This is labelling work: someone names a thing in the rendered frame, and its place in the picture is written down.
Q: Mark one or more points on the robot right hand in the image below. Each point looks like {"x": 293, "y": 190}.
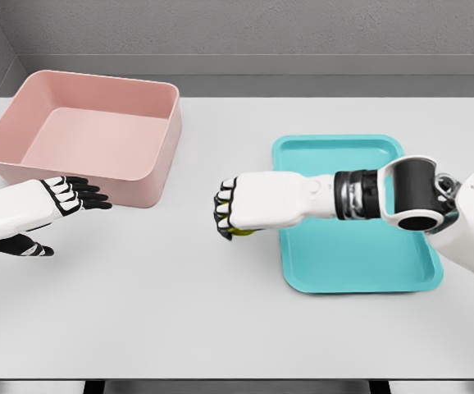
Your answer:
{"x": 257, "y": 201}

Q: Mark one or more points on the yellow-green tennis ball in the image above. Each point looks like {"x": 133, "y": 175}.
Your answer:
{"x": 243, "y": 232}

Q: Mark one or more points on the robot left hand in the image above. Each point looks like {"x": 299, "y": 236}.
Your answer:
{"x": 19, "y": 203}

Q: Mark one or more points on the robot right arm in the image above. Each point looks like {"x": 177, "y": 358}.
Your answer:
{"x": 409, "y": 197}

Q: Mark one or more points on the pink rectangular basket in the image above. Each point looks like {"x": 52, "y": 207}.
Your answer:
{"x": 93, "y": 135}

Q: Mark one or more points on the blue rectangular tray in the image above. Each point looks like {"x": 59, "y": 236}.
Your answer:
{"x": 356, "y": 250}

